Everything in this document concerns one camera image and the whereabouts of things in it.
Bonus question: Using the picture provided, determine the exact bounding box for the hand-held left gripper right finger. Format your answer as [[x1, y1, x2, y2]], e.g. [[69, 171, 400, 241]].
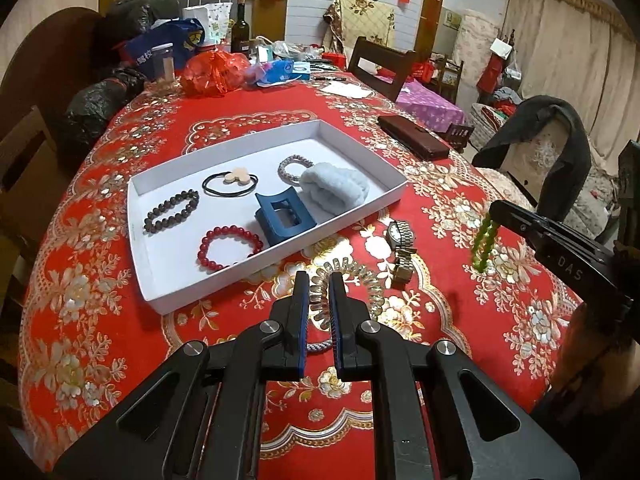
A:
[[327, 271, 581, 480]]

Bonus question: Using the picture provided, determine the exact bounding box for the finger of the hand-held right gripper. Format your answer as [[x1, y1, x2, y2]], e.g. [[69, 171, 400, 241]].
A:
[[515, 207, 616, 248], [489, 200, 598, 256]]

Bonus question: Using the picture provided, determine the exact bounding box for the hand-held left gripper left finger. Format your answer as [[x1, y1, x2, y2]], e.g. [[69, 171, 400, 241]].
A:
[[52, 270, 311, 480]]

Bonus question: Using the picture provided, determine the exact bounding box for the grey braided bracelet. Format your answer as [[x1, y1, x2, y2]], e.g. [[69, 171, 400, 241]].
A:
[[305, 335, 336, 357]]

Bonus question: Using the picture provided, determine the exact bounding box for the green bead bracelet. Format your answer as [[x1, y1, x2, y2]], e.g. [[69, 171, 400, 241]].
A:
[[471, 211, 500, 275]]

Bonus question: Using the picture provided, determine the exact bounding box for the blue hair claw clip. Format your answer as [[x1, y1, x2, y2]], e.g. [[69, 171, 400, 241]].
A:
[[254, 186, 318, 249]]

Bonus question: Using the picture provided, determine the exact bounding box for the red bead bracelet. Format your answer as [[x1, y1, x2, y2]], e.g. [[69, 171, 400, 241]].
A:
[[198, 226, 264, 274]]

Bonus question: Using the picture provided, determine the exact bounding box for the fluffy light blue hair clip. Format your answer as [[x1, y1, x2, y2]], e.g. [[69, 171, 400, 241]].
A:
[[299, 162, 372, 212]]

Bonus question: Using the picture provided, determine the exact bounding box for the white cardboard box tray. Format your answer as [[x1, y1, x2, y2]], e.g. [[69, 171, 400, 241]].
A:
[[126, 119, 408, 316]]

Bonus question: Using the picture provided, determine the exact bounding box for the silver braided bracelet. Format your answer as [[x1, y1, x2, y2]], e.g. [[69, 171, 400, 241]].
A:
[[277, 155, 316, 187]]

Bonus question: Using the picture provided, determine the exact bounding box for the black hair tie beige charm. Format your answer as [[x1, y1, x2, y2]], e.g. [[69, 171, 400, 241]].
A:
[[202, 165, 260, 197]]

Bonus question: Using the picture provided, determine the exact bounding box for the dark brown bead bracelet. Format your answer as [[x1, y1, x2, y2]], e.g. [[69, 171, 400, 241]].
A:
[[143, 188, 200, 234]]

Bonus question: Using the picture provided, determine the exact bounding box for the floral upholstered chair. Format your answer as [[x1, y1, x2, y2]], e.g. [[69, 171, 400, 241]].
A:
[[472, 120, 621, 241]]

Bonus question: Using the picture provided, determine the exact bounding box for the metal wristwatch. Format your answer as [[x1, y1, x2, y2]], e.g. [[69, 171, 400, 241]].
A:
[[385, 219, 418, 290]]

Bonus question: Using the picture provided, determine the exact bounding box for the pile of clothes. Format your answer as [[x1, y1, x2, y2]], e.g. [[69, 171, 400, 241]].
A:
[[470, 87, 523, 133]]

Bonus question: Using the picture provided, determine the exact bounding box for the dark grey cloth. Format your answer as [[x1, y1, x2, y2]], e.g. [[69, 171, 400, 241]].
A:
[[479, 95, 593, 223]]

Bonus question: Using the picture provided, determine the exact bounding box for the brown leather case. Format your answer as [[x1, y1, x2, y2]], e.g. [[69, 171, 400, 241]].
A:
[[377, 115, 451, 162]]

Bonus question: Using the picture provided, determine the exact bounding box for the purple tablecloth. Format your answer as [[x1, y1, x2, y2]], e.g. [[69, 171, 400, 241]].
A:
[[397, 82, 468, 128]]

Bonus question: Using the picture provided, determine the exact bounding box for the red hanging garment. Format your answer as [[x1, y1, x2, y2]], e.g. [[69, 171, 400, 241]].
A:
[[477, 37, 513, 93]]

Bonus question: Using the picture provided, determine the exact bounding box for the small wooden chair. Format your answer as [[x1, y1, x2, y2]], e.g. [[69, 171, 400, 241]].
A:
[[432, 55, 465, 106]]

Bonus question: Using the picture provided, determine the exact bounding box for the red gift bag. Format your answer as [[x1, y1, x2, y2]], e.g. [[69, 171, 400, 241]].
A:
[[410, 60, 438, 83]]

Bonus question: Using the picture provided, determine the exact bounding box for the beige curtain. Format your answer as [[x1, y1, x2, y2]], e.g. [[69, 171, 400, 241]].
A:
[[505, 0, 640, 171]]

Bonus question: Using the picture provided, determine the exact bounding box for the floral pink mattress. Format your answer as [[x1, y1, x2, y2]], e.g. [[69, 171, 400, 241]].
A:
[[452, 9, 501, 68]]

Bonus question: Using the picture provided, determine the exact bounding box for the white paper sheet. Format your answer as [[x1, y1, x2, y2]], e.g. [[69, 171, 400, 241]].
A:
[[320, 81, 373, 100]]

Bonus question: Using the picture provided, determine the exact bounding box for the dark wooden chair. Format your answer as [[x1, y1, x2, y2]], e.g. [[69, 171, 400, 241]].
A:
[[347, 36, 417, 102]]

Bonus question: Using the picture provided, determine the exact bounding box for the beige embroidered cloth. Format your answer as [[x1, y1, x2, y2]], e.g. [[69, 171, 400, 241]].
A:
[[322, 0, 398, 63]]

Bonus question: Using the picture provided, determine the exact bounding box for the blue tissue pack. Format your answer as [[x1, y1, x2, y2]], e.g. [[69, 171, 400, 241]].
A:
[[257, 58, 311, 86]]

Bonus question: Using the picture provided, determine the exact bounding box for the red plastic bag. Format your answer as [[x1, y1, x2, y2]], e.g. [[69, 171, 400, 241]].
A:
[[180, 51, 251, 98]]

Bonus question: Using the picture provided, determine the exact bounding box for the clear plastic jar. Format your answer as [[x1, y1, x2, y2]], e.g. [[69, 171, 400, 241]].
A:
[[151, 44, 176, 86]]

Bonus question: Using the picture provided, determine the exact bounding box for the black plastic bag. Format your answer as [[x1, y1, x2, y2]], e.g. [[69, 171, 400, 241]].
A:
[[97, 0, 183, 68], [65, 67, 148, 161]]

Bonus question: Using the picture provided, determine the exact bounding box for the dark wine bottle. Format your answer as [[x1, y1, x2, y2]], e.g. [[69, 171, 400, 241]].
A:
[[231, 0, 251, 56]]

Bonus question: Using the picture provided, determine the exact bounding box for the white patterned gift bag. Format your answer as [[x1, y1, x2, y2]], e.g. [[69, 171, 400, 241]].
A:
[[182, 0, 233, 46]]

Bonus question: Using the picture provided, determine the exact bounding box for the blue bag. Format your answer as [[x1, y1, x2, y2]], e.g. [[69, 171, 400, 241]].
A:
[[122, 18, 206, 68]]

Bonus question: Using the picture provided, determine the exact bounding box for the light wooden chair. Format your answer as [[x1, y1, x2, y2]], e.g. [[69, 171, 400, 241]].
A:
[[0, 105, 71, 281]]

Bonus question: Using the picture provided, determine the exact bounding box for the clear spiral hair tie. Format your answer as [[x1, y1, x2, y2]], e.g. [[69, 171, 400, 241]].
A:
[[309, 259, 385, 333]]

